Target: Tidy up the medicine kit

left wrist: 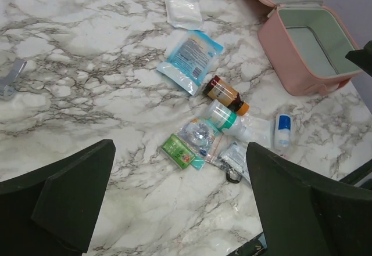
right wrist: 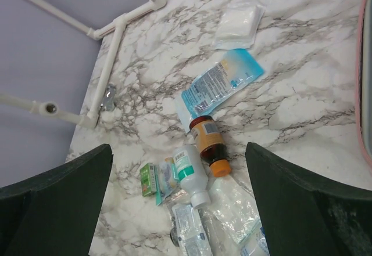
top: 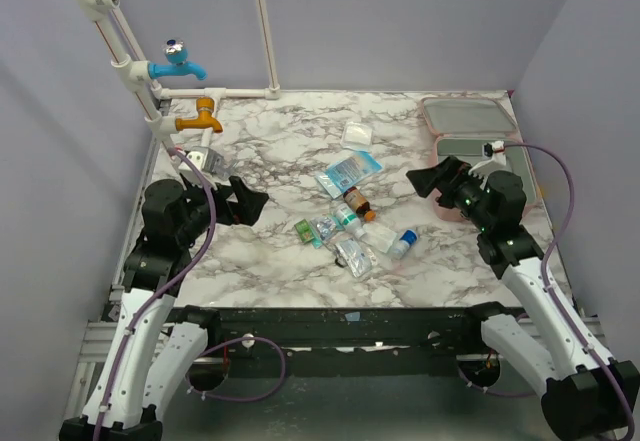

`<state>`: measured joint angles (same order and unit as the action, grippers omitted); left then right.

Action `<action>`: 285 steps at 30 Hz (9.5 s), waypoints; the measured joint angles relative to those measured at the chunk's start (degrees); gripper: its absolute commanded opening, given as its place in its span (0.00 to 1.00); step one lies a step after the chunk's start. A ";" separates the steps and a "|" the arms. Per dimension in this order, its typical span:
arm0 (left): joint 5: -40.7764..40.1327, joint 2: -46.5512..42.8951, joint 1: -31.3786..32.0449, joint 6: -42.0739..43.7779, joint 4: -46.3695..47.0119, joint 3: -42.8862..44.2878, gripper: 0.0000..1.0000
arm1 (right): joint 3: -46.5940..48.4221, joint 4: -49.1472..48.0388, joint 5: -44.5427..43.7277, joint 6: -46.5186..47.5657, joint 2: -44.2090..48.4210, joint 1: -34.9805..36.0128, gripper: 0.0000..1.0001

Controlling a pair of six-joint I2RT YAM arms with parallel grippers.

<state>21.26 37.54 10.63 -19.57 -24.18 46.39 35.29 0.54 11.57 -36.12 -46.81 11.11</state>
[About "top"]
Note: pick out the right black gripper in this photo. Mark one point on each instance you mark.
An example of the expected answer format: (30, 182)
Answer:
(451, 186)

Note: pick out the green sachet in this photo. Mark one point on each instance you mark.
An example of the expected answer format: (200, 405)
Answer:
(304, 231)

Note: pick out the pink medicine kit case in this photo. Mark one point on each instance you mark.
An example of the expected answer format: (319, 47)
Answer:
(462, 126)

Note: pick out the brown medicine bottle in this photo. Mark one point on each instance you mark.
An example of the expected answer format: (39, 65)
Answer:
(359, 204)

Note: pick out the orange faucet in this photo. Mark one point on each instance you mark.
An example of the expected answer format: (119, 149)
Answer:
(205, 118)

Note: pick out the clear bag teal pads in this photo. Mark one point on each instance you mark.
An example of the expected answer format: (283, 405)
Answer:
(379, 236)

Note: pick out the blue faucet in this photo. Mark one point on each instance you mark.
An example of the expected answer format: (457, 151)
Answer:
(176, 54)

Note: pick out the white pvc pipe frame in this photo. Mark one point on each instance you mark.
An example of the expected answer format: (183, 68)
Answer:
(129, 62)

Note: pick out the blue wipes packet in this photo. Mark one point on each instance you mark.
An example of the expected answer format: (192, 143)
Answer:
(347, 173)

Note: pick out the alcohol pad packets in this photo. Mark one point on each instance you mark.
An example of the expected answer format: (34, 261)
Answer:
(359, 259)

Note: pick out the chrome faucet valve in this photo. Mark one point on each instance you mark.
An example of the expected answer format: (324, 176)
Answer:
(218, 166)

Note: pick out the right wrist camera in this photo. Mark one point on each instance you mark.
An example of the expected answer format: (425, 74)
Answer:
(494, 160)

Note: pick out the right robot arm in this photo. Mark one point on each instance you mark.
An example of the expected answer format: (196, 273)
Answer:
(583, 390)

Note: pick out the green capped white bottle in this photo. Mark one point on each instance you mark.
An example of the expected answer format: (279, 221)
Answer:
(349, 220)

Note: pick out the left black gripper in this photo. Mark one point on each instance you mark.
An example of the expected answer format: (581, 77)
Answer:
(248, 208)

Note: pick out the blue capped small bottle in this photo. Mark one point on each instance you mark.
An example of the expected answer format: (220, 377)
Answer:
(403, 244)

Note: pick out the white gauze packet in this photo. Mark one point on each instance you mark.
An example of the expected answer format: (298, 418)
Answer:
(357, 136)

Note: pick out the pill blister bag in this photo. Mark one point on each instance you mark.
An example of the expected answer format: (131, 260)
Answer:
(324, 228)

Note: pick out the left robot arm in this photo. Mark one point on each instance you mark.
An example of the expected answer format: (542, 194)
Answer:
(155, 342)

